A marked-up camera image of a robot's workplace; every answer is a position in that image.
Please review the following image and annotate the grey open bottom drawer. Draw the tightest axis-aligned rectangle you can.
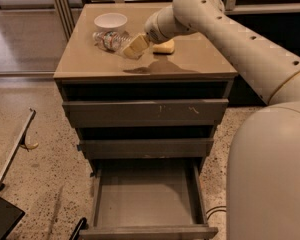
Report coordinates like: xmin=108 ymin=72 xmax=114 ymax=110
xmin=80 ymin=158 xmax=218 ymax=240

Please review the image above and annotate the grey middle drawer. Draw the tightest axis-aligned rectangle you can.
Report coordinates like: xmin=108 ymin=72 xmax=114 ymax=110
xmin=79 ymin=138 xmax=213 ymax=160

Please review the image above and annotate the black cable on floor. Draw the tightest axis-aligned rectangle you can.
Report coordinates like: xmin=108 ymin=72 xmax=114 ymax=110
xmin=205 ymin=205 xmax=228 ymax=218

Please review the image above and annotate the black box at lower left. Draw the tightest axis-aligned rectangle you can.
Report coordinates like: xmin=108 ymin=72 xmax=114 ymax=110
xmin=0 ymin=197 xmax=25 ymax=240

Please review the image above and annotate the yellow sponge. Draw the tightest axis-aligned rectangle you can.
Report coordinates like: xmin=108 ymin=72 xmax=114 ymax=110
xmin=152 ymin=39 xmax=175 ymax=54

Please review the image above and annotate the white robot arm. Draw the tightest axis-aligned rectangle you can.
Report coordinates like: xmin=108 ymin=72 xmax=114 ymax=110
xmin=144 ymin=0 xmax=300 ymax=240

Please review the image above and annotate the grey top drawer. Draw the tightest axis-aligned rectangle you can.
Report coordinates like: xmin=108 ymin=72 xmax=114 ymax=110
xmin=63 ymin=99 xmax=228 ymax=128

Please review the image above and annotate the clear plastic water bottle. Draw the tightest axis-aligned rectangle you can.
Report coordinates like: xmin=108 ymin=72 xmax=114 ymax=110
xmin=92 ymin=31 xmax=138 ymax=59

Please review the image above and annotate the white ceramic bowl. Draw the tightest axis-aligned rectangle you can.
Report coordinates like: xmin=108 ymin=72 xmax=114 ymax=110
xmin=94 ymin=13 xmax=128 ymax=33

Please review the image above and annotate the black handle near drawer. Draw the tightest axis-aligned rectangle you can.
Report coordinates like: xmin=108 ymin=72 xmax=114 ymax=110
xmin=69 ymin=217 xmax=87 ymax=240

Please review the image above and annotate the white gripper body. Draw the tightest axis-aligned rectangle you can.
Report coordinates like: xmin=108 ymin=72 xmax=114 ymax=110
xmin=144 ymin=6 xmax=190 ymax=44

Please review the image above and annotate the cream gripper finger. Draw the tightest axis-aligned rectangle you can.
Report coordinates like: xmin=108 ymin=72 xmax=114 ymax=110
xmin=122 ymin=34 xmax=149 ymax=59

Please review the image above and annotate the tan three-drawer cabinet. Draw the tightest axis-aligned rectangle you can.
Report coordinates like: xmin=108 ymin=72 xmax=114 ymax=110
xmin=53 ymin=1 xmax=240 ymax=174

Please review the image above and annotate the grey metal bar with hook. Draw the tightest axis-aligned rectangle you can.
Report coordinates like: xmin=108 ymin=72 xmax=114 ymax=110
xmin=0 ymin=108 xmax=39 ymax=187

